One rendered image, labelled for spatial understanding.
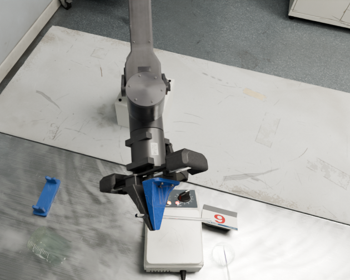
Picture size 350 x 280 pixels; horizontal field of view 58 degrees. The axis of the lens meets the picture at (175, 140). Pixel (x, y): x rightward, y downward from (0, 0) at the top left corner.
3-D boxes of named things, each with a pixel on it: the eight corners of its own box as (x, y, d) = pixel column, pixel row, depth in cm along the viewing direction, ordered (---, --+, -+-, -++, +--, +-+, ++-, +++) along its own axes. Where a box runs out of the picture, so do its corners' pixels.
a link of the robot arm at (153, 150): (179, 109, 46) (203, 120, 50) (96, 146, 56) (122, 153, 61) (186, 164, 43) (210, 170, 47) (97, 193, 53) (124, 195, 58)
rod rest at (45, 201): (49, 179, 85) (45, 173, 82) (61, 181, 84) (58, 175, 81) (33, 214, 79) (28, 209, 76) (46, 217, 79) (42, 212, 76)
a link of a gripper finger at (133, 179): (165, 161, 46) (181, 165, 49) (121, 176, 51) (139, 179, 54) (166, 175, 45) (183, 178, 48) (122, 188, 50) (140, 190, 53)
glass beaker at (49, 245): (42, 238, 78) (70, 256, 76) (21, 254, 72) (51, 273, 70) (47, 216, 75) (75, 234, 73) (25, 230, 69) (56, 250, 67)
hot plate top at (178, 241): (148, 210, 73) (148, 208, 73) (199, 210, 74) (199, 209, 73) (145, 264, 67) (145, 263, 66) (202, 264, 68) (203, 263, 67)
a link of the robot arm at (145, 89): (122, 81, 58) (116, 39, 47) (166, 79, 59) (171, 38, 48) (124, 139, 54) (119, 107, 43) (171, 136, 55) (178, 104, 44)
